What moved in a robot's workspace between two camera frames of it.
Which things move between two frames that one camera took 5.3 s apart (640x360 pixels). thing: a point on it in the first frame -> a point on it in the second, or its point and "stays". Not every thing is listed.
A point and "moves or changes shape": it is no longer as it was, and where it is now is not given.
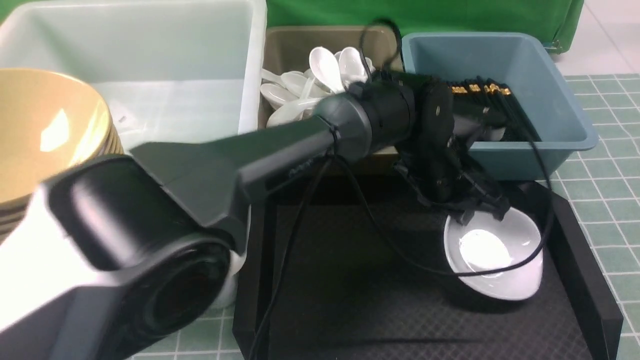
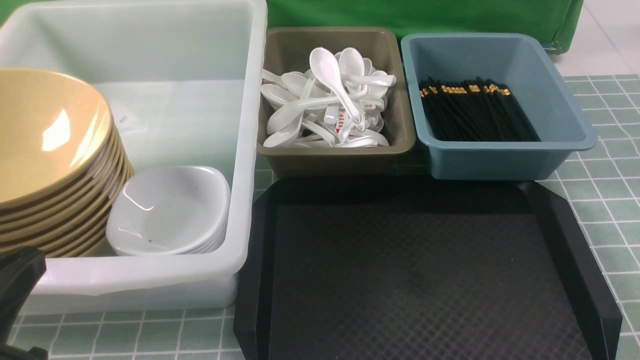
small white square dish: [486, 242] moves or changes shape
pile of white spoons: [293, 95] stays
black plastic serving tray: [354, 267] stays
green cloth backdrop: [556, 23] stays
